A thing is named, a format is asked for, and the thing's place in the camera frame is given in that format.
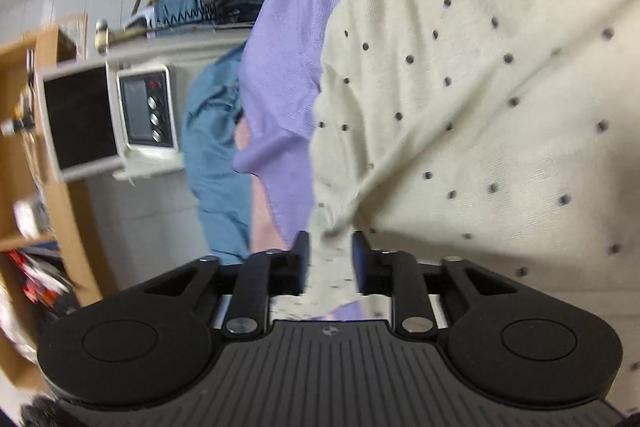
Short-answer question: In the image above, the cream polka dot shirt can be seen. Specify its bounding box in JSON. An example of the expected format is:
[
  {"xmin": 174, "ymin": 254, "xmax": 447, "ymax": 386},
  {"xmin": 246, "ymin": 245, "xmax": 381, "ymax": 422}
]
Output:
[{"xmin": 268, "ymin": 0, "xmax": 640, "ymax": 322}]

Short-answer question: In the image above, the teal blue quilt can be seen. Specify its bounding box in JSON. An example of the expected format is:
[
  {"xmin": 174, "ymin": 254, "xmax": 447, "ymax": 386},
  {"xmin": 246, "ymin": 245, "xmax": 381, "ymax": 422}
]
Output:
[{"xmin": 180, "ymin": 46, "xmax": 252, "ymax": 265}]

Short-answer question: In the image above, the purple floral bed sheet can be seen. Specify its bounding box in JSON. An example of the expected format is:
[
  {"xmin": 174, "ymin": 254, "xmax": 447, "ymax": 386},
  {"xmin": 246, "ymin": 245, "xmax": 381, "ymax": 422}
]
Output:
[{"xmin": 233, "ymin": 0, "xmax": 338, "ymax": 251}]

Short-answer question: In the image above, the beige appliance with control panel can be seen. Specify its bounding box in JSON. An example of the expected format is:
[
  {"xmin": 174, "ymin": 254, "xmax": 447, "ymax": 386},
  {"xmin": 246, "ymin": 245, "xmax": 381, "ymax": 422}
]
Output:
[{"xmin": 35, "ymin": 60, "xmax": 183, "ymax": 182}]

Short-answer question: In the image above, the wooden shelf unit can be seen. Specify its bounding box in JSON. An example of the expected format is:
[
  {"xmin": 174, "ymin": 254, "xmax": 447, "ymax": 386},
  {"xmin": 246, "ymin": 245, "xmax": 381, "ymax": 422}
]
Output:
[{"xmin": 1, "ymin": 26, "xmax": 117, "ymax": 390}]

